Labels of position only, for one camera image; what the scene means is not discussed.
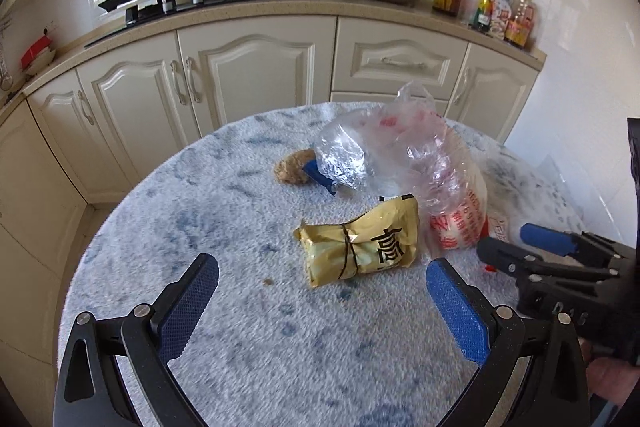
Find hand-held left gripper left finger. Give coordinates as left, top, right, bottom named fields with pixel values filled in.
left=52, top=252, right=221, bottom=427

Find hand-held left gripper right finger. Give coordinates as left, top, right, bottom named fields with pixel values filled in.
left=425, top=257, right=591, bottom=427

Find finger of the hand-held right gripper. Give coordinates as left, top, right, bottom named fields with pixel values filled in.
left=519, top=222, right=637, bottom=261
left=476, top=237, right=622, bottom=281

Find yellow snack packet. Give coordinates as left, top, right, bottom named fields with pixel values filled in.
left=294, top=193, right=420, bottom=289

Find large clear plastic bag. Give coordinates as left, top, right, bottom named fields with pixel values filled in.
left=367, top=82, right=511, bottom=251

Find person's right hand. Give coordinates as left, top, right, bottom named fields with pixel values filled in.
left=586, top=353, right=640, bottom=401

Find blue speckled fuzzy tablecloth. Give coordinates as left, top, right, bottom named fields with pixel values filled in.
left=57, top=101, right=586, bottom=427

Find brown crumpled lump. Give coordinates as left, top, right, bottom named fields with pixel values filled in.
left=274, top=149, right=317, bottom=186

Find blue wrapper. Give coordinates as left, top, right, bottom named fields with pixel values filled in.
left=302, top=159, right=341, bottom=196

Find small crumpled clear bag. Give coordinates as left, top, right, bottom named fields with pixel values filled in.
left=314, top=122, right=369, bottom=190

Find brown sauce bottle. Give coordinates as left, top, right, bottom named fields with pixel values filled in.
left=505, top=0, right=537, bottom=50

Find white label sauce bottle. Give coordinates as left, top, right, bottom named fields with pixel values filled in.
left=491, top=0, right=517, bottom=39

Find yellow green seasoning bottle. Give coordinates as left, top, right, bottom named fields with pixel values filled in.
left=471, top=0, right=499, bottom=33

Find cream kitchen cabinet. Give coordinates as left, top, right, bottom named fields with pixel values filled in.
left=0, top=14, right=546, bottom=358

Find red and white container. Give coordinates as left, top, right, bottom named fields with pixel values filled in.
left=20, top=34, right=56, bottom=76

